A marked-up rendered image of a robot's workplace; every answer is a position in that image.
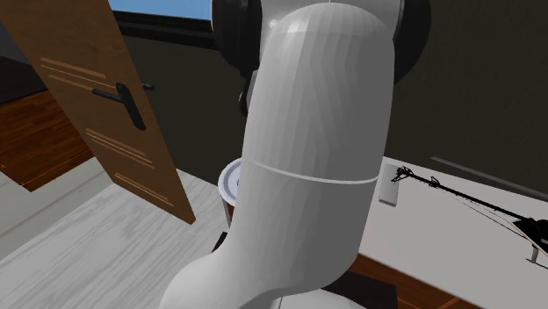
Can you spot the white plate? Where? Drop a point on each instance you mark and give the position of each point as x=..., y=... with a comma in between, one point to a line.
x=227, y=182

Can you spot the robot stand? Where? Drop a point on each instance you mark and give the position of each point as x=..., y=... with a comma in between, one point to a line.
x=364, y=293

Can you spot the grey flat rectangular block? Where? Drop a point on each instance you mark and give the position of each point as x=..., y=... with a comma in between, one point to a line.
x=389, y=188

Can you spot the window with black frame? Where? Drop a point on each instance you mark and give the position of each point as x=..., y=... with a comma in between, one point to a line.
x=162, y=8

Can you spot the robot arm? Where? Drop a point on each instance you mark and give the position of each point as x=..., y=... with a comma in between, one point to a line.
x=317, y=128

